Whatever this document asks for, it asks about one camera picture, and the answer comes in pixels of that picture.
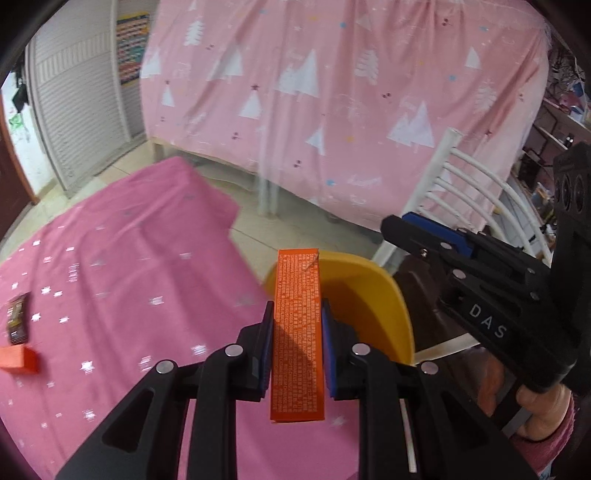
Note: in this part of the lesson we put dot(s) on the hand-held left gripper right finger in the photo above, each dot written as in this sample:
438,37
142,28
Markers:
328,350

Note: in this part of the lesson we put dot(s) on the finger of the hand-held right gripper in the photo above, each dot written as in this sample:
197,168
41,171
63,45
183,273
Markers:
438,227
411,235

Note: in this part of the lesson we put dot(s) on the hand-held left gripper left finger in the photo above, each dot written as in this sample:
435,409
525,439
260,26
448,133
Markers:
267,344

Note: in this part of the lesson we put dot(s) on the long orange printed box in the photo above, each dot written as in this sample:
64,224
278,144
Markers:
297,332

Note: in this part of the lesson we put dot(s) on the yellow plastic bucket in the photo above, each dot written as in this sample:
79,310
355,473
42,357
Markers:
364,300

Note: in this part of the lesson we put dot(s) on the person's right forearm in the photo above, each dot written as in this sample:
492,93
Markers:
549,454

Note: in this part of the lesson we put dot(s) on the person's right hand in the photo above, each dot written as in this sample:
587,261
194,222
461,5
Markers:
535,410

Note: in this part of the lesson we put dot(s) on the white metal chair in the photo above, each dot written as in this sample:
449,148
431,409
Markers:
466,180

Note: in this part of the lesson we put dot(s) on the brown tufted chair cushion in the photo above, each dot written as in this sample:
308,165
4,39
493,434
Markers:
420,295

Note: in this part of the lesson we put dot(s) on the pink tree print curtain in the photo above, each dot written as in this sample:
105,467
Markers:
332,106

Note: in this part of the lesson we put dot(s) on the pink star tablecloth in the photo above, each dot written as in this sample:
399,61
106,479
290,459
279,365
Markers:
138,258

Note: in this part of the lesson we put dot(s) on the small orange box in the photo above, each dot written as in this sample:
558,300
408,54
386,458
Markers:
18,360

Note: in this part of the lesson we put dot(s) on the dark brown snack wrapper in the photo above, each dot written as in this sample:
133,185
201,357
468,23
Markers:
18,318

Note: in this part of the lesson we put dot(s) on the white slatted wardrobe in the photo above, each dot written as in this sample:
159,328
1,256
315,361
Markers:
78,101

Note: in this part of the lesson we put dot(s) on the brown wooden door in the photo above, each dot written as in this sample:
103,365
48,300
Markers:
14,166

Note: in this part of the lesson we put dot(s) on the black hanging cloth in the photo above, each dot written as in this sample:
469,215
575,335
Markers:
19,94

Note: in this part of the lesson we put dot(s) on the cluttered wall shelf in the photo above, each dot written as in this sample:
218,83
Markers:
554,124

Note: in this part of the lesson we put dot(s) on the wooden bed frame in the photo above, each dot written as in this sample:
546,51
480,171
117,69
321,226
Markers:
159,150

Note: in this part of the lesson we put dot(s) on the colourful grid wall poster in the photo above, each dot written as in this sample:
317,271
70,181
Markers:
133,48

